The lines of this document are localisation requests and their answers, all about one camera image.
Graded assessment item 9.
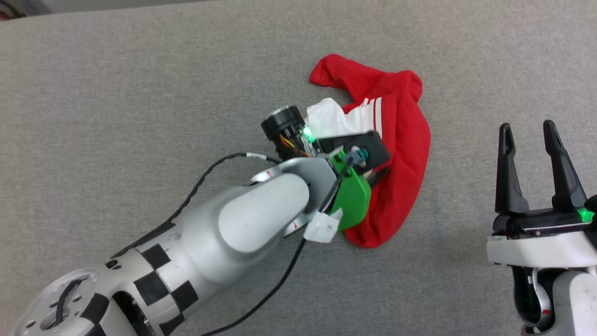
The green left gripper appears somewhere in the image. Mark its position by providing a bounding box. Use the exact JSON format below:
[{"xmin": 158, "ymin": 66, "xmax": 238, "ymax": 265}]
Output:
[{"xmin": 328, "ymin": 148, "xmax": 373, "ymax": 233}]

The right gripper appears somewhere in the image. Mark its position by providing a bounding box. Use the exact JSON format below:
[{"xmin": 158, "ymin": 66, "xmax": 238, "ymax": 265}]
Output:
[{"xmin": 486, "ymin": 119, "xmax": 597, "ymax": 268}]

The red and white garment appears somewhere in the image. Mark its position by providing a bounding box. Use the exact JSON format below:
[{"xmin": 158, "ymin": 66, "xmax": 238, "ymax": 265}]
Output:
[{"xmin": 305, "ymin": 54, "xmax": 432, "ymax": 249}]

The thin black cable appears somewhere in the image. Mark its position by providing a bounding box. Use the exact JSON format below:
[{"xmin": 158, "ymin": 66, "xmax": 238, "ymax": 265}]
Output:
[{"xmin": 110, "ymin": 152, "xmax": 283, "ymax": 259}]

